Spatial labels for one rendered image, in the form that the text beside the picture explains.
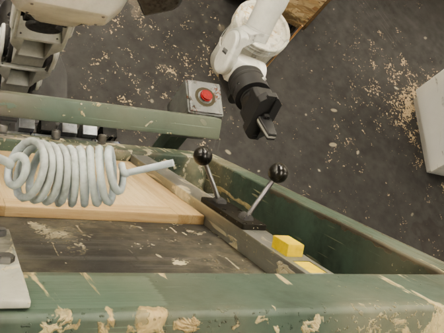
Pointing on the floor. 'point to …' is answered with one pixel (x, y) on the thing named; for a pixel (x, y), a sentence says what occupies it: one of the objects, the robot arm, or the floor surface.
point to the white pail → (254, 50)
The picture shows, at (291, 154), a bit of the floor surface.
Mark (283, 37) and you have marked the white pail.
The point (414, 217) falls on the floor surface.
